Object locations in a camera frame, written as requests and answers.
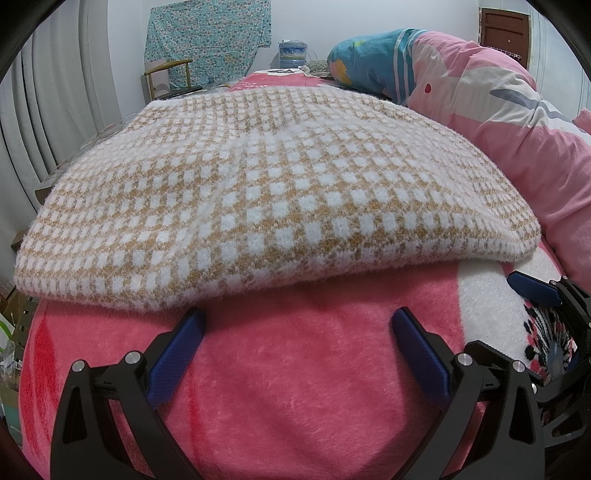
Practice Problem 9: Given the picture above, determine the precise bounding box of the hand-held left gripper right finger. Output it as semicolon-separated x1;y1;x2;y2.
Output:
392;307;548;480

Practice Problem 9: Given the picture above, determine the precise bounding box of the blue water jug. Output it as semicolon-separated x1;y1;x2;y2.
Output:
278;39;309;70

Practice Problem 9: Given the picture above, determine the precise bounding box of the white wall hook rack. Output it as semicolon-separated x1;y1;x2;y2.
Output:
485;45;522;61

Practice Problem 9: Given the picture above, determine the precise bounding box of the pink white quilt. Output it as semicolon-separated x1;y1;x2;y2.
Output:
409;30;591;287

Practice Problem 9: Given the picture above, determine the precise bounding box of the pink fleece blanket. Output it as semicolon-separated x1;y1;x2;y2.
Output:
18;69;578;480

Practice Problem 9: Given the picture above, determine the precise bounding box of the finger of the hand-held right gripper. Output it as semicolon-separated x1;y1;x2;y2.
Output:
466;340;591;450
506;271;591;333

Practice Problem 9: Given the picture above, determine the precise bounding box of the brown door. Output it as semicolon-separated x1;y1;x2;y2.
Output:
480;8;531;70

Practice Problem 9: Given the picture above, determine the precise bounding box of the blue patterned pillow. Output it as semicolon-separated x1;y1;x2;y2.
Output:
328;28;428;104

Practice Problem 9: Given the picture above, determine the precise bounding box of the wooden chair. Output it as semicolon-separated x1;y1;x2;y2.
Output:
141;58;204;104

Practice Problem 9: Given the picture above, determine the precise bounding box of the teal floral hanging cloth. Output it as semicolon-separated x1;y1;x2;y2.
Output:
144;0;272;88

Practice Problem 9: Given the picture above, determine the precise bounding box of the grey curtain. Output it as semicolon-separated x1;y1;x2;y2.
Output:
0;0;121;287

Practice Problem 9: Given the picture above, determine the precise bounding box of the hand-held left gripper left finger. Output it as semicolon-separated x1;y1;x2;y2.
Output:
50;307;206;480

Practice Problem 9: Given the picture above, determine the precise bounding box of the tan white checked knit cardigan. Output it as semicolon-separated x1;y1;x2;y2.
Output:
14;87;542;312

